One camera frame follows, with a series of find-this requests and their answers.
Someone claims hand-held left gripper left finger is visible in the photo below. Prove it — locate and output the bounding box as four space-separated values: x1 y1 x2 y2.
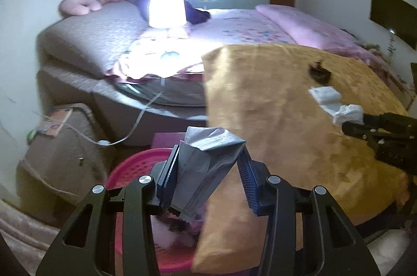
35 146 181 276

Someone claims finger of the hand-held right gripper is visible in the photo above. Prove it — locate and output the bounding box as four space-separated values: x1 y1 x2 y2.
363 114 391 128
342 121 380 141

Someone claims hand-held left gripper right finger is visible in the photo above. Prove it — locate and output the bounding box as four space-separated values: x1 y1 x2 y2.
237 150 382 276

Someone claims white tissue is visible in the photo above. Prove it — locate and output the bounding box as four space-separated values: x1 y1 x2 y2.
309 85 342 113
332 104 364 127

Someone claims pink plastic basket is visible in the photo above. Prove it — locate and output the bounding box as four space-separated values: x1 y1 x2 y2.
106 147 209 273

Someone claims grey foil packet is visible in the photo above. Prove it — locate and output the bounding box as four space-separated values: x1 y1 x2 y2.
168 126 246 221

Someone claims white folded tissue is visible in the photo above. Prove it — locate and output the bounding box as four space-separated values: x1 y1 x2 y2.
309 85 342 113

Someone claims dark brown peel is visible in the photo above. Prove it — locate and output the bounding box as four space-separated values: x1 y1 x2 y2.
308 61 331 82

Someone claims brown bedside stool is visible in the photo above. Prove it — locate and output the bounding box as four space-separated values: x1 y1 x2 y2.
16 103 113 218

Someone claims pink quilt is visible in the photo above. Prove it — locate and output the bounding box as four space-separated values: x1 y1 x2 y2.
256 4 388 68

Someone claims pink crumpled sheet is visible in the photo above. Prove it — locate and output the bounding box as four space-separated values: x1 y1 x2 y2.
106 26 206 79

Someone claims grey upholstered bed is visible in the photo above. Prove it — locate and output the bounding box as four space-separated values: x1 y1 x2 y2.
35 0 391 146

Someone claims pink cover book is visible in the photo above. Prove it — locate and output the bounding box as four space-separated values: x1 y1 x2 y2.
39 108 73 136

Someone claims floral bedsheet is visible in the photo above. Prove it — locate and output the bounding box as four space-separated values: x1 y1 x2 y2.
192 9 294 45

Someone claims grey headboard cushion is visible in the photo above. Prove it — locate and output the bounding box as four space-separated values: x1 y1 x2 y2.
36 2 154 77

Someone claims dark purple cloth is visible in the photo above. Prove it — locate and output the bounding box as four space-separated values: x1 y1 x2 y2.
132 0 211 25

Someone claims white table lamp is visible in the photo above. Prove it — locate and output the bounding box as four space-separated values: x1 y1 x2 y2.
148 0 187 61

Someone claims pink neck pillow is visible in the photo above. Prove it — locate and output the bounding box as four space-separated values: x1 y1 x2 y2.
59 0 102 16

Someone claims white lamp cable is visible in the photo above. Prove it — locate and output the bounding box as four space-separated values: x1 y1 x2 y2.
39 59 168 146

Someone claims black wall television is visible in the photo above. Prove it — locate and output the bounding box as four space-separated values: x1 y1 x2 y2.
371 0 417 51

